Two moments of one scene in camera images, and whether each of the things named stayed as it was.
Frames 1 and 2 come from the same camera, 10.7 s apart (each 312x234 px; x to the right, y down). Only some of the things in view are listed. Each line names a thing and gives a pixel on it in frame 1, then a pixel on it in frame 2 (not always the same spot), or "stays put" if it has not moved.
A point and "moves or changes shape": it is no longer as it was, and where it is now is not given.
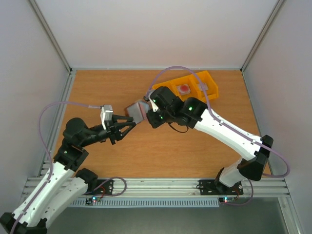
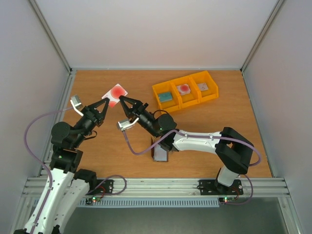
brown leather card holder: x=138 y=110 moves or changes shape
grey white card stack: x=204 y=85 stays put
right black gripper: x=151 y=116 → x=137 y=110
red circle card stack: x=185 y=89 stays put
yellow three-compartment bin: x=189 y=86 stays put
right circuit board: x=225 y=200 stays put
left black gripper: x=113 y=130 → x=96 y=116
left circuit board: x=89 y=201 stays put
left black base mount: x=106 y=188 stays put
